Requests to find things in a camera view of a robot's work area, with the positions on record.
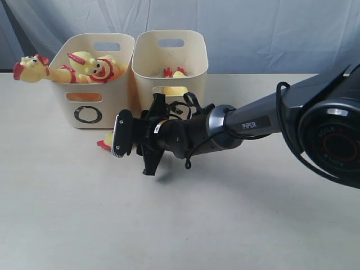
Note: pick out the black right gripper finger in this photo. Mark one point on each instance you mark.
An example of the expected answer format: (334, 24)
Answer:
(157, 108)
(151, 159)

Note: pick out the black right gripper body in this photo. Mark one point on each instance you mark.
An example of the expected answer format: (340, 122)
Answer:
(156, 134)

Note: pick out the detached chicken head with tube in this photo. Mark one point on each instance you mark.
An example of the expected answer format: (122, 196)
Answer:
(107, 142)

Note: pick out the whole yellow rubber chicken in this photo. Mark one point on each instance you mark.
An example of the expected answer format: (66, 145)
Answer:
(32, 69)

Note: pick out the cream bin marked X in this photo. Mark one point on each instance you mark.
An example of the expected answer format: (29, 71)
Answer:
(169, 58)

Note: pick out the cream bin marked O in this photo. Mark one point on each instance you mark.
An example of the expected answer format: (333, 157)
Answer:
(95, 106)

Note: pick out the blue backdrop cloth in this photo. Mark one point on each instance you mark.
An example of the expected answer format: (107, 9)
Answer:
(241, 36)

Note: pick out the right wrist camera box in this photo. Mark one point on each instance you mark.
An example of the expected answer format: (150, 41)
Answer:
(122, 133)

